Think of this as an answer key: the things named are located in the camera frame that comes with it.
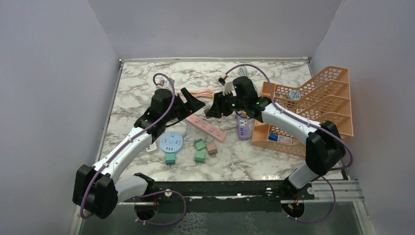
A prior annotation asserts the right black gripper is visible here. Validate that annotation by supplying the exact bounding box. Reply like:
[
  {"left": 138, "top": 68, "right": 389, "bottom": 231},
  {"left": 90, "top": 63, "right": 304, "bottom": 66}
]
[{"left": 207, "top": 90, "right": 246, "bottom": 118}]

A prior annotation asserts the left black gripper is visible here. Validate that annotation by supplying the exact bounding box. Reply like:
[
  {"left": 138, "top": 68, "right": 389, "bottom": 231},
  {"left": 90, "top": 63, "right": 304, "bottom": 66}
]
[{"left": 163, "top": 88, "right": 206, "bottom": 123}]

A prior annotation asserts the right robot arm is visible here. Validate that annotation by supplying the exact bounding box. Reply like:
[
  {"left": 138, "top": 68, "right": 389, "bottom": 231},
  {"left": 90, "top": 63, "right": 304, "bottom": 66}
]
[{"left": 205, "top": 76, "right": 346, "bottom": 199}]

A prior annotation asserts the green plug adapter upper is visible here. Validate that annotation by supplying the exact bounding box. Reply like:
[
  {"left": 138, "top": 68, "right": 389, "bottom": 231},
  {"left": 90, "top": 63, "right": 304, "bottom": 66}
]
[{"left": 194, "top": 139, "right": 206, "bottom": 151}]

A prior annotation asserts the green plug adapter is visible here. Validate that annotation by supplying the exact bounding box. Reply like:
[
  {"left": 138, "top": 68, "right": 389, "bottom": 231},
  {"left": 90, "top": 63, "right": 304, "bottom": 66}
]
[
  {"left": 195, "top": 150, "right": 206, "bottom": 163},
  {"left": 194, "top": 139, "right": 206, "bottom": 151}
]

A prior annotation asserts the green plug adapter lower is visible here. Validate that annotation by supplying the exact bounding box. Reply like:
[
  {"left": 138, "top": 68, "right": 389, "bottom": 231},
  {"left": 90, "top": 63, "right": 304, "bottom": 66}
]
[{"left": 195, "top": 150, "right": 206, "bottom": 163}]

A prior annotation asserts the teal plug adapter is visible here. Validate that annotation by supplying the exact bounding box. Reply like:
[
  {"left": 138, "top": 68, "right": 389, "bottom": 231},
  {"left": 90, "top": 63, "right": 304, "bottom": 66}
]
[{"left": 165, "top": 153, "right": 176, "bottom": 165}]

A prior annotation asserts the pink power strip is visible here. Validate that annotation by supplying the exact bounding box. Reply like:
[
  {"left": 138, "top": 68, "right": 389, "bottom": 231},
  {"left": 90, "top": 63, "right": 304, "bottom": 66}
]
[{"left": 186, "top": 114, "right": 226, "bottom": 142}]

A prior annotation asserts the purple power strip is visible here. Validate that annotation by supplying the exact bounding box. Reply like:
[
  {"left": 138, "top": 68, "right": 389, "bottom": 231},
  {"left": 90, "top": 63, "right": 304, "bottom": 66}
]
[{"left": 237, "top": 116, "right": 251, "bottom": 141}]

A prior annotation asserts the round blue power strip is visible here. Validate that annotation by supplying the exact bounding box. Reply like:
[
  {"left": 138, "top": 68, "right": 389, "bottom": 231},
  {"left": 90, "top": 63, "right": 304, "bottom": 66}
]
[{"left": 159, "top": 131, "right": 184, "bottom": 154}]

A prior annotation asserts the white power strip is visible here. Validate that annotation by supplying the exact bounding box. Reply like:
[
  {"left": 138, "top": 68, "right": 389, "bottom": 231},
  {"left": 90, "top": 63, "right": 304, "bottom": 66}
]
[{"left": 146, "top": 142, "right": 157, "bottom": 153}]

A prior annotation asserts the blue small box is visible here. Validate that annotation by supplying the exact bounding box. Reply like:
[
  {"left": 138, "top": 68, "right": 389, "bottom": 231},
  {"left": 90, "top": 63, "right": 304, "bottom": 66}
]
[{"left": 268, "top": 133, "right": 278, "bottom": 141}]

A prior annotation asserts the round blue patterned disc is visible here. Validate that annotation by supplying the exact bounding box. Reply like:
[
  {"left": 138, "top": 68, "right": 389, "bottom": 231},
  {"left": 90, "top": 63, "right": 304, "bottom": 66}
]
[{"left": 287, "top": 90, "right": 302, "bottom": 100}]

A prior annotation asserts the orange plastic file rack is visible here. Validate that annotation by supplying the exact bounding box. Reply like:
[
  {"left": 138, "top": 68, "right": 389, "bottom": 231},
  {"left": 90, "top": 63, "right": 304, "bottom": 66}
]
[{"left": 251, "top": 66, "right": 353, "bottom": 157}]

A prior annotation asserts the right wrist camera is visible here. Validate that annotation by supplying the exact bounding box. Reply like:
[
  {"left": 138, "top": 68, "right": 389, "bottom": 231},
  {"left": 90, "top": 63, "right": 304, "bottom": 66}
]
[{"left": 222, "top": 81, "right": 234, "bottom": 95}]

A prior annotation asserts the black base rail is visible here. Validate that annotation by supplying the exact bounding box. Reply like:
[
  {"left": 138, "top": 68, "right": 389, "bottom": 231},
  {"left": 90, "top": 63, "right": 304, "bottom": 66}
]
[{"left": 126, "top": 176, "right": 315, "bottom": 219}]

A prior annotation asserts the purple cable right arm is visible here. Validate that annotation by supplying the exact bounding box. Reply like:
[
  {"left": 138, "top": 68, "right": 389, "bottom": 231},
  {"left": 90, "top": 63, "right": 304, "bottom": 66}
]
[{"left": 219, "top": 63, "right": 356, "bottom": 224}]

